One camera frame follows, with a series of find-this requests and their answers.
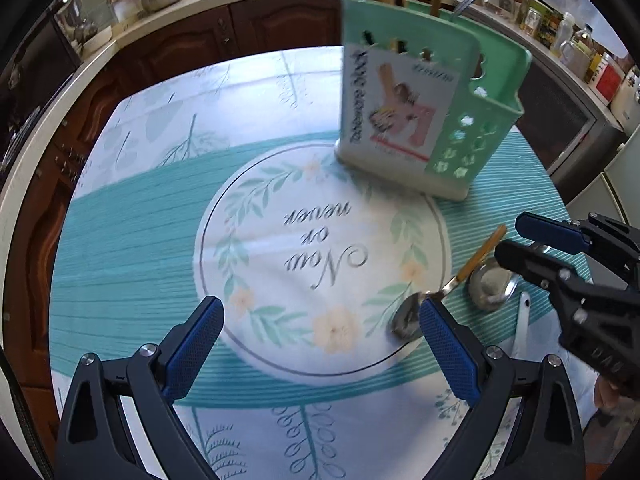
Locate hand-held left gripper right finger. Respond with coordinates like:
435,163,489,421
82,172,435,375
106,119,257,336
419,299,586,480

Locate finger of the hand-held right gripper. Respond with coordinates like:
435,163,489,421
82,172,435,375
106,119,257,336
516,212,640,261
495,240,591,292

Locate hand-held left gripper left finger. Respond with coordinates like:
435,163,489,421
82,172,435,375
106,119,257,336
54,296,224,480

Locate wooden-handled steel spoon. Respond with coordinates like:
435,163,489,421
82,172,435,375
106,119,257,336
391,225,508,341

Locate white ceramic spoon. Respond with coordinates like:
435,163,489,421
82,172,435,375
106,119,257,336
507,291,533,361

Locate green plastic utensil holder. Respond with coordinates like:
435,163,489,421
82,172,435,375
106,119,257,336
334,0,533,203

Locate steel fork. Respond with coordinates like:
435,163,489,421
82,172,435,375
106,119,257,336
452,0,488,18

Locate person's right hand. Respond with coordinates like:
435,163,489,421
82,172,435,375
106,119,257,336
595,377,640,411

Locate white appliance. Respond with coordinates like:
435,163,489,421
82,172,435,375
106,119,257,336
565,135,640,231

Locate printed teal white tablecloth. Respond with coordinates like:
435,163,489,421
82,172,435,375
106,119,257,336
47,50,601,480

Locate black steel-framed appliance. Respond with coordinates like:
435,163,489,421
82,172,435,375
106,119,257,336
515,55,628,191

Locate white cooker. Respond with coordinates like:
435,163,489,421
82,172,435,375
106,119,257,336
612,65,640,126

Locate red packet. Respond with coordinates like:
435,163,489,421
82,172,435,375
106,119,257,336
595,55,626,106

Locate clear glass jar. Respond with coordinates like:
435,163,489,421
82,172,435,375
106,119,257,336
562,30,596,73

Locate clear plastic bottle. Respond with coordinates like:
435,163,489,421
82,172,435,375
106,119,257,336
555,12,576,56

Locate green-label bottle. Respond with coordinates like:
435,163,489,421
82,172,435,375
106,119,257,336
540,10,561,46

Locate glass spice jar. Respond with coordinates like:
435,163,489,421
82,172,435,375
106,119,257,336
522,0,546,31

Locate black stove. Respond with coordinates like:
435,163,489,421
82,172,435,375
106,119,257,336
0,5,81,171

